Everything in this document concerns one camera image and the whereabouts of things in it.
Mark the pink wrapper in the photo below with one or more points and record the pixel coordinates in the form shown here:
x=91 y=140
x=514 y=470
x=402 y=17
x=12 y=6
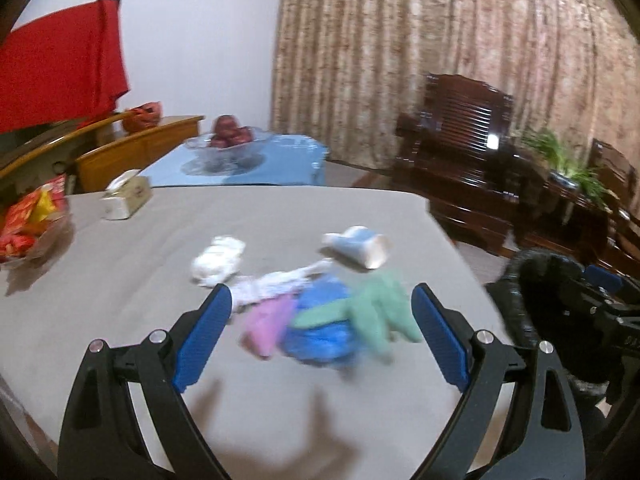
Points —
x=266 y=324

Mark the wooden bench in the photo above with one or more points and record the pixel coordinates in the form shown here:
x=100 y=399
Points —
x=91 y=155

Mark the green rubber glove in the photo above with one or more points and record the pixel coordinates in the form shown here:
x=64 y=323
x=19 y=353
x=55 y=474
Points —
x=375 y=311

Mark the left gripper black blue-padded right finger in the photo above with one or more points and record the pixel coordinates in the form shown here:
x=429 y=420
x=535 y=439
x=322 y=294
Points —
x=541 y=437

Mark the dark wooden armchair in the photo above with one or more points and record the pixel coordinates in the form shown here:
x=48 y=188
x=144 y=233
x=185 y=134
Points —
x=456 y=152
x=619 y=251

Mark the red apples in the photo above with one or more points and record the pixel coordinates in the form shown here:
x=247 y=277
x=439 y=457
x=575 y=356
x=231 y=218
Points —
x=228 y=133

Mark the tissue box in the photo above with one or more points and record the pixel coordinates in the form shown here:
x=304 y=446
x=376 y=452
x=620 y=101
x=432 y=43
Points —
x=125 y=195

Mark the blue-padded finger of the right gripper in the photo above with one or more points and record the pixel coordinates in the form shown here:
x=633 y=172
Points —
x=600 y=277

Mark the glass snack bowl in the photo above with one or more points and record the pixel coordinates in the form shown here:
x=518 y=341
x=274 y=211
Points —
x=31 y=226

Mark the dark wooden side table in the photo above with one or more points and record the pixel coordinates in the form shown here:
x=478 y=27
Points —
x=564 y=221

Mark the red cloth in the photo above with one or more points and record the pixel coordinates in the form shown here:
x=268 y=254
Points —
x=65 y=65

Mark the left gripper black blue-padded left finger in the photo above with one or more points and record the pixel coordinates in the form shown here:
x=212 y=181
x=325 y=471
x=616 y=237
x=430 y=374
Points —
x=101 y=436

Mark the green potted plant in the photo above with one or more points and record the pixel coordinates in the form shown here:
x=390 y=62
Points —
x=564 y=167

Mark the blue plastic bag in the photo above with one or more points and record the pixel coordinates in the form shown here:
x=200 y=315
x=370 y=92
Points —
x=334 y=344

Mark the glass fruit bowl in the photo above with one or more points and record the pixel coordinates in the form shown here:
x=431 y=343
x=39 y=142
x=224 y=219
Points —
x=208 y=160

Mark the crumpled white tissue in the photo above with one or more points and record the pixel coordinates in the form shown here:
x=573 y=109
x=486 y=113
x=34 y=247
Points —
x=218 y=261

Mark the beige curtain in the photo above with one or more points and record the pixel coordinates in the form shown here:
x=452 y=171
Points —
x=344 y=70

